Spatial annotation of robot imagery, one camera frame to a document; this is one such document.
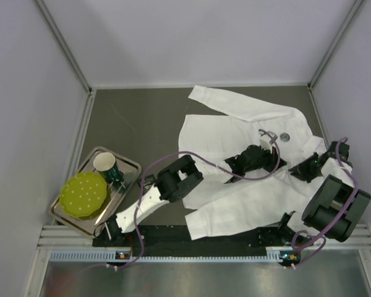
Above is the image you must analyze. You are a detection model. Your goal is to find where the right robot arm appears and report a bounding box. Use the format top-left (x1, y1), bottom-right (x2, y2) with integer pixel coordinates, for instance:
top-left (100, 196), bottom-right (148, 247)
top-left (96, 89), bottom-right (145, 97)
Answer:
top-left (289, 137), bottom-right (371, 243)

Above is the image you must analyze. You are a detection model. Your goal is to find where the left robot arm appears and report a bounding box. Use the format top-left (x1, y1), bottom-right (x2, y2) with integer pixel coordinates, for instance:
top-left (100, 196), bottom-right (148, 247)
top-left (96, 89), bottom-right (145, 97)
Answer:
top-left (102, 145), bottom-right (287, 243)

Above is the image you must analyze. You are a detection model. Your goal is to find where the blue round brooch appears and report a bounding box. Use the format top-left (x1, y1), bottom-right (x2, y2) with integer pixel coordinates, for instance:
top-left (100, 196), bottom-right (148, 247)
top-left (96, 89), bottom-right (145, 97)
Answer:
top-left (280, 132), bottom-right (290, 142)

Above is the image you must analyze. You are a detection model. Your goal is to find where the white button-up shirt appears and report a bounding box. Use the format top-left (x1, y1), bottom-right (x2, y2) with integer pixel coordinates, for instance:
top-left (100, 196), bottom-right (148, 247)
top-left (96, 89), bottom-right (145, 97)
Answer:
top-left (179, 86), bottom-right (325, 240)

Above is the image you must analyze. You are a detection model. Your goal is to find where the small black box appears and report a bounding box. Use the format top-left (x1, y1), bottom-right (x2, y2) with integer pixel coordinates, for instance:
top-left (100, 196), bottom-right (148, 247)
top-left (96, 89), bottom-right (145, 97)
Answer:
top-left (137, 174), bottom-right (156, 192)

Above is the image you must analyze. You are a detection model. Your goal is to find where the green paper cup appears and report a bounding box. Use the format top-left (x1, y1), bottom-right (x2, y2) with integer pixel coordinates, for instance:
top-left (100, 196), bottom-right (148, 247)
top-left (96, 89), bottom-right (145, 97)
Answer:
top-left (93, 152), bottom-right (123, 183)

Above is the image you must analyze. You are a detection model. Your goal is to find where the metal knife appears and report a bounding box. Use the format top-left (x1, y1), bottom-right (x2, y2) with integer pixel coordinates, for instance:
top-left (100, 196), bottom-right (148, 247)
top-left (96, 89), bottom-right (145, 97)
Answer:
top-left (94, 204), bottom-right (111, 226)

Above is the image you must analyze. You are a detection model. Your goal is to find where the silver metal tray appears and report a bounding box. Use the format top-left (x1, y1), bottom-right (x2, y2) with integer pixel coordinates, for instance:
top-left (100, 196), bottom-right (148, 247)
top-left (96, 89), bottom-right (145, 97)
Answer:
top-left (48, 147), bottom-right (142, 239)

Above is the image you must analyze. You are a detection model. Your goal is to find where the green polka dot plate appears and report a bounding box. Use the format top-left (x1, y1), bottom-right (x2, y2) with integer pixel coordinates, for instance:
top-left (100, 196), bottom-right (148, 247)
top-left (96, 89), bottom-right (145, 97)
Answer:
top-left (59, 172), bottom-right (108, 219)

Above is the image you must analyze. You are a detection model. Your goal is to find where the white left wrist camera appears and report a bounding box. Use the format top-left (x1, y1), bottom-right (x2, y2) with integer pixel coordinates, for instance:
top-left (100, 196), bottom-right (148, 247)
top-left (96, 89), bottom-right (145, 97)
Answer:
top-left (259, 131), bottom-right (278, 153)

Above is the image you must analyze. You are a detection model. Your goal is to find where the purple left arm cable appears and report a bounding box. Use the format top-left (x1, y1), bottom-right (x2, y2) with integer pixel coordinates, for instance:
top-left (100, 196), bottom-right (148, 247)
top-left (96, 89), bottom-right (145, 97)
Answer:
top-left (106, 129), bottom-right (282, 273)

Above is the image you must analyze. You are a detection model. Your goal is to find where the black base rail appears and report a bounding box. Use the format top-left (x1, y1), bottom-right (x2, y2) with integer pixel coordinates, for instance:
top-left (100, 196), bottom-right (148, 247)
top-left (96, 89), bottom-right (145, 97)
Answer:
top-left (92, 225), bottom-right (315, 257)

